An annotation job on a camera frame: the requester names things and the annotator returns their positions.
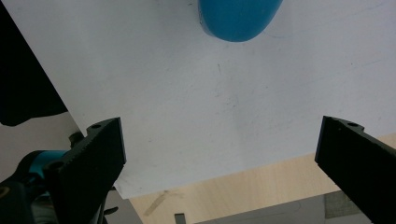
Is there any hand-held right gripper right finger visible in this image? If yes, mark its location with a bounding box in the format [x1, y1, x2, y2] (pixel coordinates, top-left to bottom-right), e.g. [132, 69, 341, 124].
[314, 115, 396, 224]

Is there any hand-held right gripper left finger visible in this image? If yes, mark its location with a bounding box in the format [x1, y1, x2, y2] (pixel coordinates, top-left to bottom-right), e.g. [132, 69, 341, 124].
[42, 117, 127, 224]

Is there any blue rounded plastic object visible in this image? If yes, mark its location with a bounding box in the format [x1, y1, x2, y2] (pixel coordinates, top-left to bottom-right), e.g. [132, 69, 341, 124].
[198, 0, 284, 43]

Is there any strip of clear tape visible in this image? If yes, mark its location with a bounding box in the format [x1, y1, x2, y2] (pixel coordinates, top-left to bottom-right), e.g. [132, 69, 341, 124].
[143, 190, 171, 217]

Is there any dark cloth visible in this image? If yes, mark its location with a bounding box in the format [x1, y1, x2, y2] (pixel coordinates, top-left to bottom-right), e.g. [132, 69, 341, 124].
[0, 2, 69, 127]

